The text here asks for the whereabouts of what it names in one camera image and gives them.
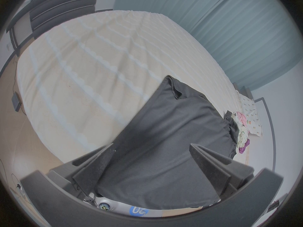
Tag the small black box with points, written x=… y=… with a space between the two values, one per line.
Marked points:
x=16 y=102

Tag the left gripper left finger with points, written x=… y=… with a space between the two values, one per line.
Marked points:
x=97 y=169

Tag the black T-shirt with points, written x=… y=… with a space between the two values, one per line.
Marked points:
x=165 y=138

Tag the white printed garment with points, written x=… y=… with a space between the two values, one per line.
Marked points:
x=241 y=133

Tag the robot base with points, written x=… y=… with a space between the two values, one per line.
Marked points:
x=139 y=211

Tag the pink garment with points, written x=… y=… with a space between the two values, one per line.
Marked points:
x=242 y=119

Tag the bed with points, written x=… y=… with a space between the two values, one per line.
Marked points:
x=94 y=67

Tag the purple garment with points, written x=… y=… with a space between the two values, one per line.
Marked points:
x=243 y=146

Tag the grey bedside table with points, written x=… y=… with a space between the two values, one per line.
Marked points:
x=242 y=90

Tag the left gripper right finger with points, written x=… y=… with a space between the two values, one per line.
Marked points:
x=208 y=171

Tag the white printed pillow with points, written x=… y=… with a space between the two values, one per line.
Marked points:
x=253 y=117

